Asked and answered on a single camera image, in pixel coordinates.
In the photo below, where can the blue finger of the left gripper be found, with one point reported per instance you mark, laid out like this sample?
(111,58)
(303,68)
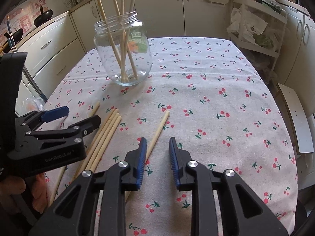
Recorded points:
(83,127)
(54,114)

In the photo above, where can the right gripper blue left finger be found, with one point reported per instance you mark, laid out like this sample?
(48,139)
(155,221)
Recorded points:
(141,160)

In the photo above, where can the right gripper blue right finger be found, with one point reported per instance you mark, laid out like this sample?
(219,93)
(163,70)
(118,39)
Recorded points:
(176,161)

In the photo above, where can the person's left hand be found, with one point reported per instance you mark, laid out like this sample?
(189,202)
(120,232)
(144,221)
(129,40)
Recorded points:
(16,185)

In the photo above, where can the cherry print tablecloth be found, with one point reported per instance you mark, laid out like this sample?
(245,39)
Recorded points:
(220,111)

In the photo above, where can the clear glass jar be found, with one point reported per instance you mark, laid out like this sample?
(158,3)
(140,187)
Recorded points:
(138,45)

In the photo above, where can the black wok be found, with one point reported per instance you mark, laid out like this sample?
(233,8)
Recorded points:
(43,17)

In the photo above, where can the small white stool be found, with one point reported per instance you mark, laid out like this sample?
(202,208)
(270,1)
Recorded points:
(298,120)

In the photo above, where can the white rolling storage cart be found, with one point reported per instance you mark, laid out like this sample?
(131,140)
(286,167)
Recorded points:
(257,27)

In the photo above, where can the mop handle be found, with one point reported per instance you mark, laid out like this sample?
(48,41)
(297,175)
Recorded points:
(25,71)

